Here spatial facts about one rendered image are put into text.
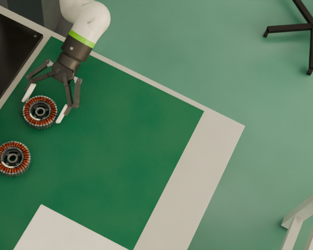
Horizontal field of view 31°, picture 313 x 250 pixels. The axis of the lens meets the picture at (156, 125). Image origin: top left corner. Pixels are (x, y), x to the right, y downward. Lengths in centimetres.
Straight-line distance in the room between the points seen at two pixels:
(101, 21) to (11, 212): 66
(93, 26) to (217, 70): 123
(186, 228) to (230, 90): 123
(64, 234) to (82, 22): 77
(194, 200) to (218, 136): 25
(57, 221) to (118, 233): 49
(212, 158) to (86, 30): 59
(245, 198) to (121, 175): 99
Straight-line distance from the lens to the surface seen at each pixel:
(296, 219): 255
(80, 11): 187
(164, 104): 198
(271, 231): 272
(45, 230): 136
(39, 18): 275
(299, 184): 283
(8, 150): 189
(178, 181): 189
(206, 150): 194
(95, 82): 200
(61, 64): 188
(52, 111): 192
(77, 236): 135
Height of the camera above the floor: 252
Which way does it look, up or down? 66 degrees down
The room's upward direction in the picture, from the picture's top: 16 degrees clockwise
